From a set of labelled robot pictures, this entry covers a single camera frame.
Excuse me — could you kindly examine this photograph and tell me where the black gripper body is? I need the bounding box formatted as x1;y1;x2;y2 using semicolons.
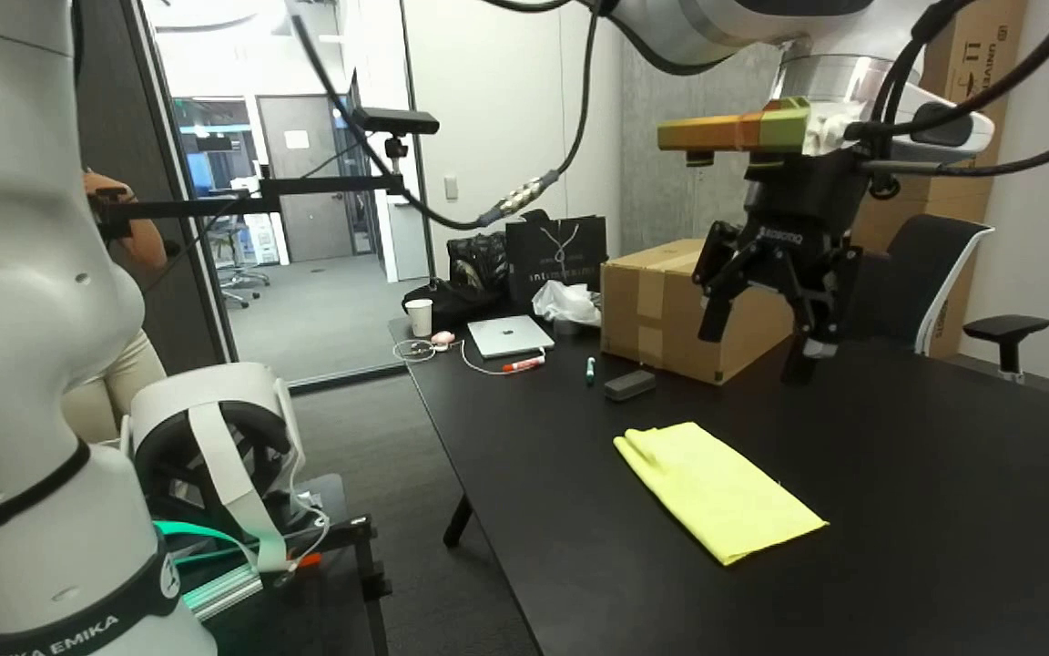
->
738;153;880;287

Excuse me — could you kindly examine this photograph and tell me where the yellow towel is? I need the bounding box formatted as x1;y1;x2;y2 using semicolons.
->
609;418;830;570

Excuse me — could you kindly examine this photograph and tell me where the large brown cardboard box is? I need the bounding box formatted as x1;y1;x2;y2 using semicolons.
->
599;233;803;389

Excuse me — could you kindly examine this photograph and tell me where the black foam block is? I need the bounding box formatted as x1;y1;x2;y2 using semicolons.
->
600;368;662;406

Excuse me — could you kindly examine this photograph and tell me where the white plastic bag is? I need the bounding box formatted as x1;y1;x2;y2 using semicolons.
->
528;278;609;333

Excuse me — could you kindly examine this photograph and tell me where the tall brown cardboard box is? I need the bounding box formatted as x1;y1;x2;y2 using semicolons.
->
844;0;1033;339

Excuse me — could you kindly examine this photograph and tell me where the black bag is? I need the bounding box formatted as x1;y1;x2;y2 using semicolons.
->
445;208;612;335

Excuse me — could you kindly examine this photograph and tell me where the black office chair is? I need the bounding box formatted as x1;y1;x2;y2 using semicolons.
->
963;302;1049;410

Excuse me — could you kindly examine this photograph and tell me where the white closed laptop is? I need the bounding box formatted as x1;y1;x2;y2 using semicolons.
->
462;308;563;366

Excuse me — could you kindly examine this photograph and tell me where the white paper cup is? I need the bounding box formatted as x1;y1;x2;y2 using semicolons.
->
402;296;438;341

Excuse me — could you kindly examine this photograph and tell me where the background office chair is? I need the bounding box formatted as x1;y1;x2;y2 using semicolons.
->
208;216;276;308

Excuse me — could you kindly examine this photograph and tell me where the orange and black clamp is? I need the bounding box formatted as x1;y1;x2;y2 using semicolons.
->
286;548;332;574

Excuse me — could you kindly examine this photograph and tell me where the white VR headset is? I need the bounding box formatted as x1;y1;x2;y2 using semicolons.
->
120;361;314;574

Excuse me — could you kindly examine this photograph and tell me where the person behind robot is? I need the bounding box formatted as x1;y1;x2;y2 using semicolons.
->
61;164;174;447

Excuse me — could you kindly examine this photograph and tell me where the black chair white frame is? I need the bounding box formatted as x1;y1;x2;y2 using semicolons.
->
848;210;1000;366

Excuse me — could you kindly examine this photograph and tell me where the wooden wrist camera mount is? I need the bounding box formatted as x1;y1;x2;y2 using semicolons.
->
653;102;815;161

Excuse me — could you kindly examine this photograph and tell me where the black stereo camera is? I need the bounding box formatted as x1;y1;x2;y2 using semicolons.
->
345;102;445;164

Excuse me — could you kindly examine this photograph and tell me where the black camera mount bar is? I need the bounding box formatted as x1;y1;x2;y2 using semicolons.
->
98;171;410;239

